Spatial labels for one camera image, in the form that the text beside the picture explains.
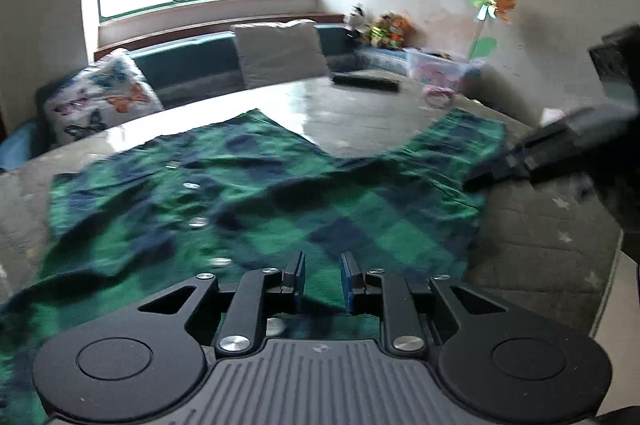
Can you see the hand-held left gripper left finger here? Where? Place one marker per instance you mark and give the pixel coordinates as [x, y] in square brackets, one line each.
[299, 277]

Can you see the white plush toy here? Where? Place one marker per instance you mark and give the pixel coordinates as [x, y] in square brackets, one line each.
[356, 17]

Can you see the butterfly print pillow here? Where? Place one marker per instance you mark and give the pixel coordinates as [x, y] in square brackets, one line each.
[102, 97]

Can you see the colourful plush toys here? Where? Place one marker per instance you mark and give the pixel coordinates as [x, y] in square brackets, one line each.
[390, 32]

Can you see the clear plastic storage box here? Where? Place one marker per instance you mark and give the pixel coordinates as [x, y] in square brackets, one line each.
[440, 67]

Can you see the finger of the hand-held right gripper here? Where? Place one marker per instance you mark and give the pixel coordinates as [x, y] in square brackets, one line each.
[495, 172]

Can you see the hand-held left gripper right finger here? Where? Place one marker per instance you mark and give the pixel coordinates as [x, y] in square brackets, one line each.
[346, 279]

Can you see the teal bench sofa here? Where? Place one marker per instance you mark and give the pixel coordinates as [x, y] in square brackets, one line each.
[200, 65]

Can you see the colourful pinwheel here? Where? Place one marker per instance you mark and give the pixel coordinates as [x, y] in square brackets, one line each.
[492, 7]

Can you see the green plaid shirt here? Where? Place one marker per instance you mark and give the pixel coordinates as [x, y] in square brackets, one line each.
[300, 200]

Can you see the black remote control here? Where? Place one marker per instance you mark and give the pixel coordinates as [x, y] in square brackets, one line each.
[365, 81]

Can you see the grey square cushion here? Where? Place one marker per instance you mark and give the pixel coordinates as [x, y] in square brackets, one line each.
[280, 55]

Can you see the grey quilted star mat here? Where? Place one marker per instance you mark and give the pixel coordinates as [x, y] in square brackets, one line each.
[540, 245]

